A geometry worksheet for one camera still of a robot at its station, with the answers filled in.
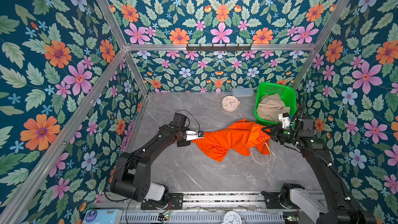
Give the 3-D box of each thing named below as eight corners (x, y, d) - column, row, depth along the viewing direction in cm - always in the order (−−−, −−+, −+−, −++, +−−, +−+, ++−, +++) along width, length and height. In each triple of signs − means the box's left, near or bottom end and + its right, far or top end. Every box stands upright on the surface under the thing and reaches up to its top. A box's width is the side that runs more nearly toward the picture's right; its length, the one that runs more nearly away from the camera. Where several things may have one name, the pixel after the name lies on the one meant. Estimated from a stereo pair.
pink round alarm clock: (222, 111, 110) (222, 108, 108) (221, 98, 119) (221, 95, 116) (240, 111, 110) (241, 108, 108) (238, 98, 119) (238, 95, 116)
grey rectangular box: (231, 96, 120) (232, 93, 118) (231, 90, 124) (231, 87, 122) (254, 96, 120) (255, 93, 118) (252, 90, 124) (253, 87, 122)
